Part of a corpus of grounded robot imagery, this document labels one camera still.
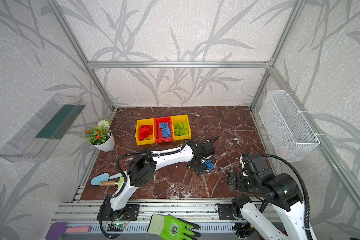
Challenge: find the yellow bin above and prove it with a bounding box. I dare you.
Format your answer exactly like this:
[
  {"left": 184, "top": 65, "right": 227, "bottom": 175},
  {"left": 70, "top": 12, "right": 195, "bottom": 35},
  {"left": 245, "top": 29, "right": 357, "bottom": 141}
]
[
  {"left": 135, "top": 118, "right": 156, "bottom": 146},
  {"left": 171, "top": 115, "right": 191, "bottom": 141}
]

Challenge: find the blue lego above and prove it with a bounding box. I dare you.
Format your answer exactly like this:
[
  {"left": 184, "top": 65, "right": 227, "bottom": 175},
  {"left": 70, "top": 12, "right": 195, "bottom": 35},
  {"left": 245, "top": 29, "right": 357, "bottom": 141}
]
[
  {"left": 161, "top": 127, "right": 172, "bottom": 138},
  {"left": 159, "top": 123, "right": 169, "bottom": 129}
]

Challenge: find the red bin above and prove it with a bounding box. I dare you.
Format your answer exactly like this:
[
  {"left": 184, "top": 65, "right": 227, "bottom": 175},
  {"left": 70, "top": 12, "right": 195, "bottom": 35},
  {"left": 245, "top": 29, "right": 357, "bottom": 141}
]
[{"left": 154, "top": 117, "right": 174, "bottom": 143}]

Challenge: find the blue lego top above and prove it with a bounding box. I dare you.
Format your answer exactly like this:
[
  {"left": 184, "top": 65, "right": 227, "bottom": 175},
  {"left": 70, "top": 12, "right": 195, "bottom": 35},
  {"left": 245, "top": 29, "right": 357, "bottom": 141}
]
[{"left": 159, "top": 123, "right": 169, "bottom": 129}]

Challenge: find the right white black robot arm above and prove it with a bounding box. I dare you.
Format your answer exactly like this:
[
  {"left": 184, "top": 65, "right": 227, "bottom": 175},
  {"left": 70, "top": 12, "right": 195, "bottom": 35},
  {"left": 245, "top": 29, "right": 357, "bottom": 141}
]
[{"left": 229, "top": 153, "right": 317, "bottom": 240}]

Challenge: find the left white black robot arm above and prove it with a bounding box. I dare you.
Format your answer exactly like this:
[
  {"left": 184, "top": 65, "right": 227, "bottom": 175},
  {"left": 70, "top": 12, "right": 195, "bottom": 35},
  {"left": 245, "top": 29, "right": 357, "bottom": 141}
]
[{"left": 91, "top": 138, "right": 218, "bottom": 221}]

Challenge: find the blue lego right angled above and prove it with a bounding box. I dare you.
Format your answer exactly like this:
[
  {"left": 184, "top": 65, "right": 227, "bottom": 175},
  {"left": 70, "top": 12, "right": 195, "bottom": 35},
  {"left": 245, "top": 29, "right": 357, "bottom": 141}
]
[{"left": 204, "top": 160, "right": 214, "bottom": 171}]

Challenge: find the green work glove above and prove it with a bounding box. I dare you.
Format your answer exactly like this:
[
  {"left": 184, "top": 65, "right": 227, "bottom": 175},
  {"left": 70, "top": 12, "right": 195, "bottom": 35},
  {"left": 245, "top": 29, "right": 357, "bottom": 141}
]
[{"left": 147, "top": 214, "right": 201, "bottom": 240}]

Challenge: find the light blue garden scoop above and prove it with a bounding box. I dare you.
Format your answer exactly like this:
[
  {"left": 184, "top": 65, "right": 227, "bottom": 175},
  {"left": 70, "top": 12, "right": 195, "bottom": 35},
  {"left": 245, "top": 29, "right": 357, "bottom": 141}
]
[{"left": 91, "top": 173, "right": 122, "bottom": 186}]

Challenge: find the potted flower plant white pot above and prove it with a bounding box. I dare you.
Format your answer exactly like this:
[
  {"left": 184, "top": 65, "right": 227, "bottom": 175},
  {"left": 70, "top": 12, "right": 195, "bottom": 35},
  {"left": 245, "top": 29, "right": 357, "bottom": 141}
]
[{"left": 83, "top": 119, "right": 116, "bottom": 152}]

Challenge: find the small green circuit board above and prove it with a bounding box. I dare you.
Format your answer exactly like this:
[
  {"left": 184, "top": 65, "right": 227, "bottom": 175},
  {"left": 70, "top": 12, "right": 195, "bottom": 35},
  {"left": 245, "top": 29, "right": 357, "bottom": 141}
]
[{"left": 107, "top": 223, "right": 127, "bottom": 232}]

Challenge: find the white wire mesh basket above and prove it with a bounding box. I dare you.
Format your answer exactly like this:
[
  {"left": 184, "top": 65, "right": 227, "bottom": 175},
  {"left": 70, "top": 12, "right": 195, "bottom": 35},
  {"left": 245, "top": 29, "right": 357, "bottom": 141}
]
[{"left": 260, "top": 90, "right": 320, "bottom": 162}]

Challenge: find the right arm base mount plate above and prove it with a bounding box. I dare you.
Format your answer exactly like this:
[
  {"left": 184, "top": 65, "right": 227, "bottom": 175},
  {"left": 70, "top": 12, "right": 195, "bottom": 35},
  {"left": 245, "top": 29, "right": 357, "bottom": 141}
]
[{"left": 215, "top": 203, "right": 236, "bottom": 221}]

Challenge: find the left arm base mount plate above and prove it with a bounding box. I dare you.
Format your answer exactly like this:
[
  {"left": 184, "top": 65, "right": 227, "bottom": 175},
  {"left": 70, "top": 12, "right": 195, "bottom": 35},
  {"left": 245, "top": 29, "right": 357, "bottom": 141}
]
[{"left": 97, "top": 204, "right": 140, "bottom": 221}]

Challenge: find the green garden trowel wooden handle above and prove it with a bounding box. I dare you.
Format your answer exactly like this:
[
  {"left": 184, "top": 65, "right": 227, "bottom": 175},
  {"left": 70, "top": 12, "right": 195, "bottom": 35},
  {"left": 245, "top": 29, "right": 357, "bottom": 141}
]
[{"left": 99, "top": 177, "right": 125, "bottom": 187}]

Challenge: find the purple brush pink handle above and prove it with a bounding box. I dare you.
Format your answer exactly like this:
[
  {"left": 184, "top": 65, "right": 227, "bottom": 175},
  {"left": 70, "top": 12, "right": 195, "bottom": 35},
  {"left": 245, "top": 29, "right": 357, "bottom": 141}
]
[{"left": 45, "top": 222, "right": 91, "bottom": 240}]

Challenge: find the clear acrylic wall shelf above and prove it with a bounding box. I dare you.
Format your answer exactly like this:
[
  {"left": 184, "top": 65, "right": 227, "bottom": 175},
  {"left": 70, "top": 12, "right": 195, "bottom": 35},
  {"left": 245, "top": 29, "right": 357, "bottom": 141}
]
[{"left": 0, "top": 94, "right": 85, "bottom": 163}]

